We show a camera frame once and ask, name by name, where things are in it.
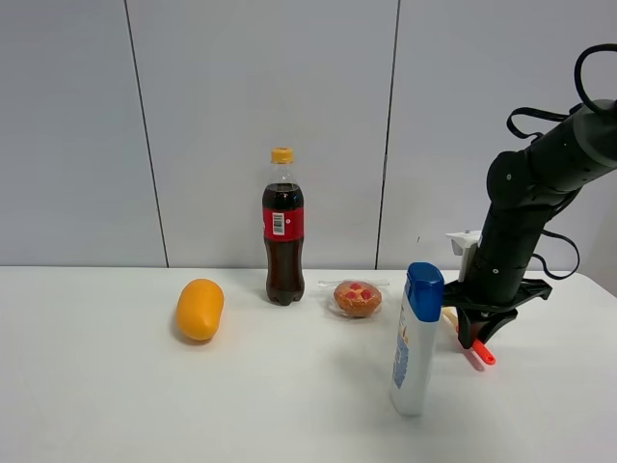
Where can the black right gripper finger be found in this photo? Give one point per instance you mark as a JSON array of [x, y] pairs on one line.
[[466, 327]]

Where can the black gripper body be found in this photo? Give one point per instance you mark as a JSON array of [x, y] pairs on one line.
[[492, 298]]

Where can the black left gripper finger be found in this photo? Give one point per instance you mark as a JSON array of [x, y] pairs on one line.
[[487, 326]]

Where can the white blue shampoo bottle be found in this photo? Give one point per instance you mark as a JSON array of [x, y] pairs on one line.
[[419, 316]]

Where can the wrapped fruit tart pastry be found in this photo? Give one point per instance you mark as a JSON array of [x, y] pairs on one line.
[[353, 298]]

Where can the orange mango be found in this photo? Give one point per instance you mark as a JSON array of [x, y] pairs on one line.
[[199, 309]]

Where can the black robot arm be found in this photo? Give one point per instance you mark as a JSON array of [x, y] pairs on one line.
[[527, 189]]

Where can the cola bottle yellow cap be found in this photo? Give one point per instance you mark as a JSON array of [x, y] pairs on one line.
[[283, 230]]

